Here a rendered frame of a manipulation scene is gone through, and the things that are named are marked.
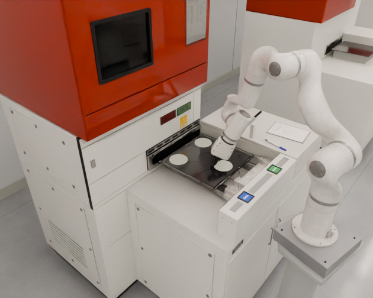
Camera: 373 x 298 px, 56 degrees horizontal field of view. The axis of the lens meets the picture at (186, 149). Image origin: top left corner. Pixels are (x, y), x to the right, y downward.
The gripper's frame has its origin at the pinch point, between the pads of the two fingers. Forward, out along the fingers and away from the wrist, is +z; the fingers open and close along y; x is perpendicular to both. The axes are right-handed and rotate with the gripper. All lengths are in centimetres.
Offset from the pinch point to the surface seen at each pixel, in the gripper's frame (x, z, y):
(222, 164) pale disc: 0.8, -0.1, 5.2
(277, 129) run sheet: 26.9, -19.5, 30.6
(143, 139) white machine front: -0.9, 3.3, -38.0
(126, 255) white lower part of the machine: -17, 72, -19
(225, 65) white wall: 325, 54, 47
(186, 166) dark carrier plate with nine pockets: -1.9, 8.1, -12.0
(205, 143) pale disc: 20.7, 4.0, -3.5
